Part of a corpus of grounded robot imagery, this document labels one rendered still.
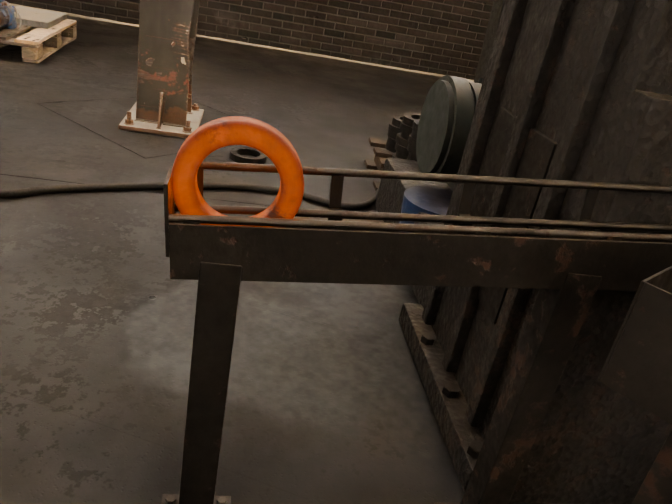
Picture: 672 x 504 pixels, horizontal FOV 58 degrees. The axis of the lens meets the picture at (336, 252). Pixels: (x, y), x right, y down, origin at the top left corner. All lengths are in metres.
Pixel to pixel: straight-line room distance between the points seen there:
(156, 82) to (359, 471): 2.50
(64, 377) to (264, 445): 0.50
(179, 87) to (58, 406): 2.23
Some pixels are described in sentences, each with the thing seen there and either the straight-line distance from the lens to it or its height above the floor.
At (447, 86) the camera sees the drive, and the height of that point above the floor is 0.65.
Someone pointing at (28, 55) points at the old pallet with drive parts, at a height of 0.05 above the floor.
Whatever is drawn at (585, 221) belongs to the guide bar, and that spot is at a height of 0.67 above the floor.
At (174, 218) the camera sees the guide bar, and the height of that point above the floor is 0.63.
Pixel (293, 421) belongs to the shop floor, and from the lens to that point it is 1.48.
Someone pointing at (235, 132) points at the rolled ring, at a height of 0.75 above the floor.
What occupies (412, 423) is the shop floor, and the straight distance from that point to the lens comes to 1.55.
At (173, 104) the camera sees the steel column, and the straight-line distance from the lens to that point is 3.43.
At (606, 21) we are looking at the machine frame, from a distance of 1.18.
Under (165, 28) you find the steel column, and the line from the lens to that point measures 3.37.
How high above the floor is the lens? 0.98
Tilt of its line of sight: 25 degrees down
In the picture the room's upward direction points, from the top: 11 degrees clockwise
